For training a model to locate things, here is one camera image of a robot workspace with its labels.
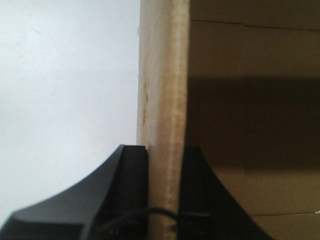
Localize large brown cardboard box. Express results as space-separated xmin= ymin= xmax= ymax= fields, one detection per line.
xmin=137 ymin=0 xmax=320 ymax=240

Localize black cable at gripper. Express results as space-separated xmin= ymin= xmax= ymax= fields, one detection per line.
xmin=82 ymin=207 xmax=211 ymax=240

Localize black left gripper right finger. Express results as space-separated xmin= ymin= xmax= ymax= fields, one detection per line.
xmin=177 ymin=146 xmax=271 ymax=240

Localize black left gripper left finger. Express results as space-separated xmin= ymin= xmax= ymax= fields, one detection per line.
xmin=0 ymin=145 xmax=149 ymax=240

